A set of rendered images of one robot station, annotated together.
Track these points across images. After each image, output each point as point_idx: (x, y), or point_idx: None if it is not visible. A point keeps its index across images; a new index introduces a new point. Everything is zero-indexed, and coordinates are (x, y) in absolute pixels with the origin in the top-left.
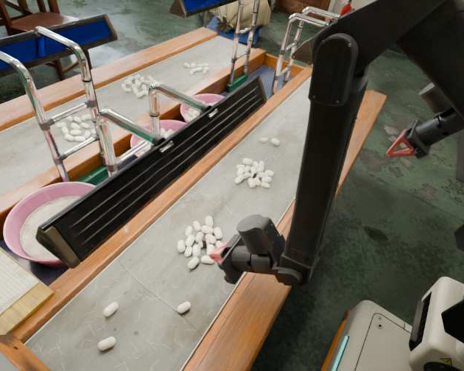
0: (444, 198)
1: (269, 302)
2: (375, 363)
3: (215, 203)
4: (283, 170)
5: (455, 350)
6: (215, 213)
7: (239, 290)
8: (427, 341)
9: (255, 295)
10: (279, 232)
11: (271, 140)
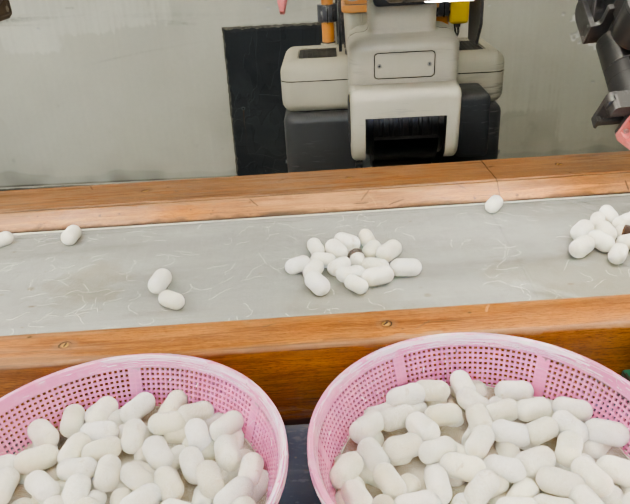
0: None
1: (591, 158)
2: None
3: (522, 271)
4: (270, 246)
5: (450, 80)
6: (545, 259)
7: (620, 183)
8: (455, 98)
9: (604, 165)
10: (468, 185)
11: (159, 287)
